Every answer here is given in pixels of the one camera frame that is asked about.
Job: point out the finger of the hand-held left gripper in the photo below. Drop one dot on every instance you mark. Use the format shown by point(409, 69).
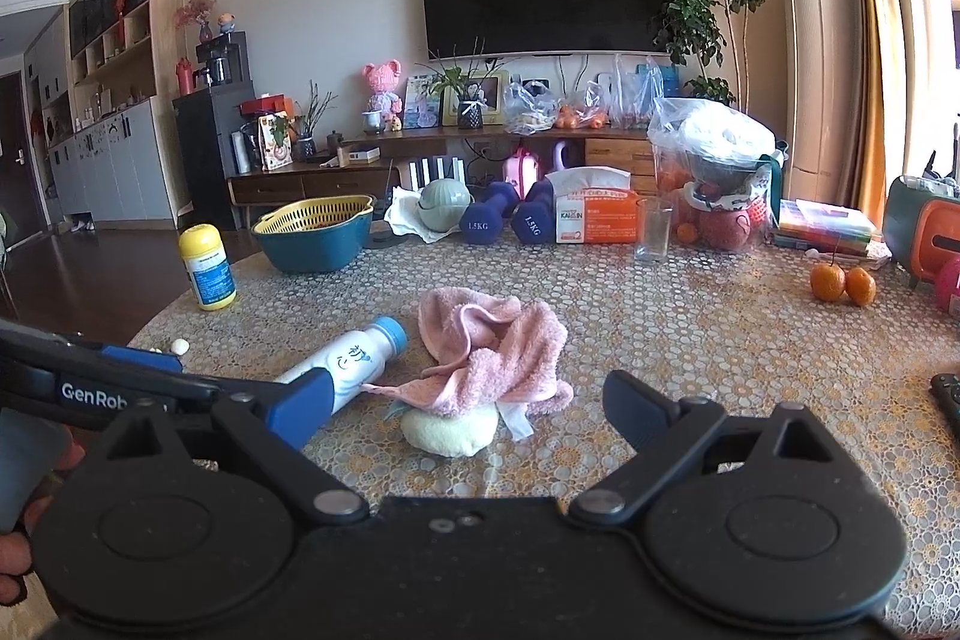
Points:
point(142, 359)

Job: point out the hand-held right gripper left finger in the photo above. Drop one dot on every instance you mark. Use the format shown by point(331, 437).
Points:
point(300, 407)

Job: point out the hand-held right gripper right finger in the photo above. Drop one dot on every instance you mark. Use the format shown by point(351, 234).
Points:
point(637, 407)

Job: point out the white bottle with blue cap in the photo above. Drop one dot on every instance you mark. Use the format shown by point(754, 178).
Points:
point(360, 359)

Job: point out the pink fluffy towel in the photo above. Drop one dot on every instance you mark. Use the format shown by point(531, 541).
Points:
point(487, 347)

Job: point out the person's left hand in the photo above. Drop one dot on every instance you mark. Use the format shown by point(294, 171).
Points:
point(11, 565)

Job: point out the yellow supplement bottle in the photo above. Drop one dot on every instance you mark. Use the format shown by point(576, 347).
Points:
point(206, 269)

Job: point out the pair of shoes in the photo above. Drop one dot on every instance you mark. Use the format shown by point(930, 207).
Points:
point(84, 225)

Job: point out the cream yellow sponge cloth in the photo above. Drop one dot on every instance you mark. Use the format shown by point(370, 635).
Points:
point(450, 430)

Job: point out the blue plastic basin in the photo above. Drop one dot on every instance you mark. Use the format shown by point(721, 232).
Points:
point(315, 250)

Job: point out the clear drinking glass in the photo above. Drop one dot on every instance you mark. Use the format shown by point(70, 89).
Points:
point(652, 231)

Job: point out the small orange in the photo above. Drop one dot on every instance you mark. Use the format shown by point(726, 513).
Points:
point(688, 233)

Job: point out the yellow colander basket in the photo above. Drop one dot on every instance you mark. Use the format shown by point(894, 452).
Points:
point(315, 212)

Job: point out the orange and white tissue pack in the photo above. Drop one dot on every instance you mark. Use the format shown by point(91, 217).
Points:
point(596, 212)

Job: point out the black mini fridge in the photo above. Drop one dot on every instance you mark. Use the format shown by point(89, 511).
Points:
point(206, 160)

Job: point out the blue dumbbell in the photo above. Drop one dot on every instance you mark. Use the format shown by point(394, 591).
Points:
point(532, 216)
point(484, 220)

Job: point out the tangerine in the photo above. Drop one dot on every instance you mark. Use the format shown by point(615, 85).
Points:
point(861, 286)
point(828, 282)

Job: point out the silver cylinder flask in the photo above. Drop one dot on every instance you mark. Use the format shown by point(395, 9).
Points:
point(241, 153)

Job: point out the dark wooden door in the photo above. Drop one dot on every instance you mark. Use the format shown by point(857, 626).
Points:
point(15, 160)

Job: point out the pale green lidded bowl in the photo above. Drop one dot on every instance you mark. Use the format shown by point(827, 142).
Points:
point(444, 205)

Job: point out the printed snack bag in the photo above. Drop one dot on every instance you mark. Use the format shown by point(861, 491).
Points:
point(275, 144)

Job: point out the clear bag of groceries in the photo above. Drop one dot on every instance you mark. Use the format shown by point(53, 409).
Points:
point(712, 160)

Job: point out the stack of books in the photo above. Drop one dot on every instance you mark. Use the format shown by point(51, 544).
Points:
point(825, 227)

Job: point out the small white box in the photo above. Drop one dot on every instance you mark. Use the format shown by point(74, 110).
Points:
point(364, 156)

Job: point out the purple kettlebell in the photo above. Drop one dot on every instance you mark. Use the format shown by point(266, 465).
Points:
point(561, 156)

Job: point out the small pink bag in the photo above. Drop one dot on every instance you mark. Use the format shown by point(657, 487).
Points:
point(521, 169)

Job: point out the white router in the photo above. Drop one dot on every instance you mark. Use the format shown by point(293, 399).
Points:
point(439, 171)

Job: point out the twig plant in dark vase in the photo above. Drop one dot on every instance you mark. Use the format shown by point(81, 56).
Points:
point(309, 130)

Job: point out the red box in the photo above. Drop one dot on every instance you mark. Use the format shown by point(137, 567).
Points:
point(264, 105)

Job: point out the red bottle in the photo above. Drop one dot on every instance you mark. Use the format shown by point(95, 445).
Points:
point(184, 76)

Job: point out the wooden television console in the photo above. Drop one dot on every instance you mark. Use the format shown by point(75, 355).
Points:
point(420, 145)

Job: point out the silver cup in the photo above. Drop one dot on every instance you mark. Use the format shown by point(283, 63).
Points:
point(373, 123)

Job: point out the plastic bag of oranges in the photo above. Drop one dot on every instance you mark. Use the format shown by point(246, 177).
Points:
point(581, 115)

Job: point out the black remote control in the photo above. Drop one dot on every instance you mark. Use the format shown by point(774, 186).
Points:
point(948, 394)

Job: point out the tall clear plastic bag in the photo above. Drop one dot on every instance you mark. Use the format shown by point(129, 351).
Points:
point(637, 96)

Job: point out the black coffee machine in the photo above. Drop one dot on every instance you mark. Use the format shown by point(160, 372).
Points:
point(223, 59)

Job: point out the framed picture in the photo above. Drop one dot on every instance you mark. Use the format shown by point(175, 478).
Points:
point(421, 104)

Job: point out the pink bear figure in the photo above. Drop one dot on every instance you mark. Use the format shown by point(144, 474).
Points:
point(382, 85)

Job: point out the green and orange tissue holder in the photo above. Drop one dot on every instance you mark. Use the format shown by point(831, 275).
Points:
point(922, 235)

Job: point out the pink round object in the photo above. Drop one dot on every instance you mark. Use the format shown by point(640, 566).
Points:
point(949, 286)

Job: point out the green plant in black vase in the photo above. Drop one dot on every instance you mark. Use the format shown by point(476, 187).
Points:
point(471, 111)

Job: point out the small bear figurine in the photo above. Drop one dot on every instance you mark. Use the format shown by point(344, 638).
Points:
point(226, 24)

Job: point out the white standing air conditioner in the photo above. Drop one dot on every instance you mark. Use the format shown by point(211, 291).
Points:
point(814, 48)

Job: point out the tall potted tree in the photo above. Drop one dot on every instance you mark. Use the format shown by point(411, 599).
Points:
point(712, 10)

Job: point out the yellow curtain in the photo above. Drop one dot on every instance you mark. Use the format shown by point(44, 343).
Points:
point(874, 48)

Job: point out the wall cabinet with shelves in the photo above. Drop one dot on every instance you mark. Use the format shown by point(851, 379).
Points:
point(112, 160)

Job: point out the yellow photo frame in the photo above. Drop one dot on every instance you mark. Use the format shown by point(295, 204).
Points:
point(491, 96)

